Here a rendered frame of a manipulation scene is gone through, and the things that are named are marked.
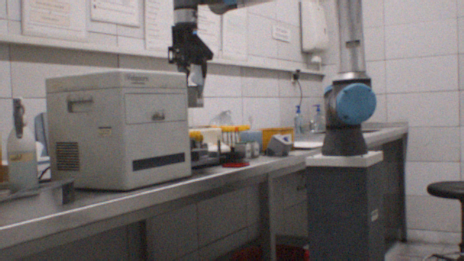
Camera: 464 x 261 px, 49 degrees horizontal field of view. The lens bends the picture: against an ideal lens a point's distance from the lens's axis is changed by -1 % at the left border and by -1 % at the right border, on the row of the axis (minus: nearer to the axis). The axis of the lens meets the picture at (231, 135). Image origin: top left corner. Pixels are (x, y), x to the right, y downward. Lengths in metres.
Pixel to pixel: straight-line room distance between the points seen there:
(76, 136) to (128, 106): 0.17
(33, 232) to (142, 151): 0.39
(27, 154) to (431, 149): 3.21
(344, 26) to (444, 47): 2.52
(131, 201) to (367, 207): 0.75
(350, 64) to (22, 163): 0.94
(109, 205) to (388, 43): 3.23
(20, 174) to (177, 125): 0.43
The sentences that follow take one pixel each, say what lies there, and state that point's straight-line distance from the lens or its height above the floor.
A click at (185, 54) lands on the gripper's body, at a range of 1.50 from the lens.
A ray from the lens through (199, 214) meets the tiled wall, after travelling 2.65.
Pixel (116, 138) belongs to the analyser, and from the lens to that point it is 1.26.
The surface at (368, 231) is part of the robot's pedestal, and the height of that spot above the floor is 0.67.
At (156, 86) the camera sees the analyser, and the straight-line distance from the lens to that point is 1.35.
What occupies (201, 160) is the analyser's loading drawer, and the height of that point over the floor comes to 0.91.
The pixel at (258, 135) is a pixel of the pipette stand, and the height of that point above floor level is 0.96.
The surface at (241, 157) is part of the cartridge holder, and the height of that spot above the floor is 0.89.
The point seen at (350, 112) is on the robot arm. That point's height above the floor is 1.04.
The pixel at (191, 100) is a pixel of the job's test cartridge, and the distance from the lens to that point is 1.54.
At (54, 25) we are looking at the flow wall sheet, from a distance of 1.97.
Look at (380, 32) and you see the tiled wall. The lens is 4.13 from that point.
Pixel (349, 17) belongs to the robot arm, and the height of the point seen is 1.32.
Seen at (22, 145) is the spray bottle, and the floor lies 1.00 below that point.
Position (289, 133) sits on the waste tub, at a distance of 2.18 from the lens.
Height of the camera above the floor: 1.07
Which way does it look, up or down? 3 degrees down
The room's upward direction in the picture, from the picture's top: 2 degrees counter-clockwise
